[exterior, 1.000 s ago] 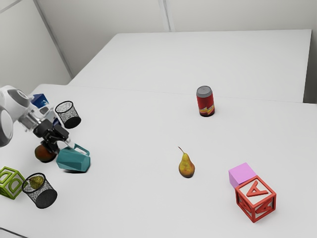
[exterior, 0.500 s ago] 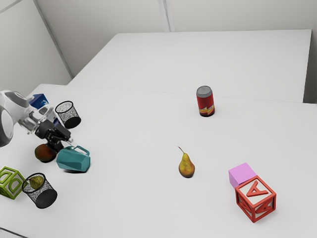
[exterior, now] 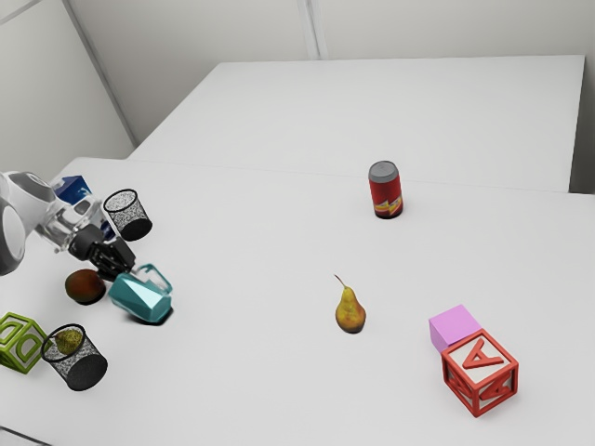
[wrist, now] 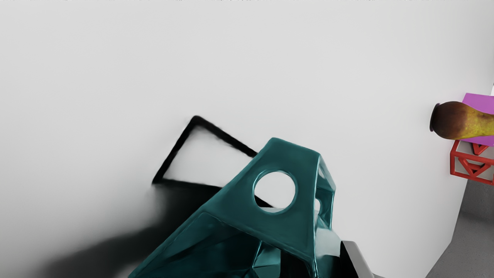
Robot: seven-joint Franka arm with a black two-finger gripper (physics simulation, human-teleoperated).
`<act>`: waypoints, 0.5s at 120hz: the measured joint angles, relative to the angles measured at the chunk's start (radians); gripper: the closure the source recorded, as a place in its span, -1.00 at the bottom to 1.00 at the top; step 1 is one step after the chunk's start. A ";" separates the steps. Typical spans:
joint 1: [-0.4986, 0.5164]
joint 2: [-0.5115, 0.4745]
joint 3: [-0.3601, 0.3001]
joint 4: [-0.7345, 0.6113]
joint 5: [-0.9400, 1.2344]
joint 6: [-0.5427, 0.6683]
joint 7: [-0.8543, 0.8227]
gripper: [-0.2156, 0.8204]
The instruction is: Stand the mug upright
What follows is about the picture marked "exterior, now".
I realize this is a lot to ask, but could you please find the teal faceted mug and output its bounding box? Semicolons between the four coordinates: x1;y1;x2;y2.
108;263;174;324

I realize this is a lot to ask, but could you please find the black mesh pen holder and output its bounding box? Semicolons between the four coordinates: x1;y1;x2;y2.
40;323;109;392
101;188;153;243

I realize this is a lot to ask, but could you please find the blue carton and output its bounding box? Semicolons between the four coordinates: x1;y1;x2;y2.
51;175;93;204

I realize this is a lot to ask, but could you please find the yellow-brown pear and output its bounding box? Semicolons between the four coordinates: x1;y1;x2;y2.
333;273;367;335

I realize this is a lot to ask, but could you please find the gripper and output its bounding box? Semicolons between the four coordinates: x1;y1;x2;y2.
67;225;138;283

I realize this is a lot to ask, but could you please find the green letter block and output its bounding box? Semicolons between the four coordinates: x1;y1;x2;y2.
0;311;53;375

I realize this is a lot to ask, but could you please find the red-brown round fruit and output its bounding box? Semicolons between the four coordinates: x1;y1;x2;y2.
64;269;107;306

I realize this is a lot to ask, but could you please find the pink cube block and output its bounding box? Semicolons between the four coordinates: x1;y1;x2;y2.
428;304;483;354

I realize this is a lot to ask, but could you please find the red letter block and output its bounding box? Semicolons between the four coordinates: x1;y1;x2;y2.
440;328;521;418

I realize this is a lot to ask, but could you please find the yellow-green fruit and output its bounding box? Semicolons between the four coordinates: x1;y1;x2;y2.
55;328;86;354

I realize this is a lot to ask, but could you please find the red soda can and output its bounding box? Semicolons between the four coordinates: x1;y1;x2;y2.
367;160;404;220

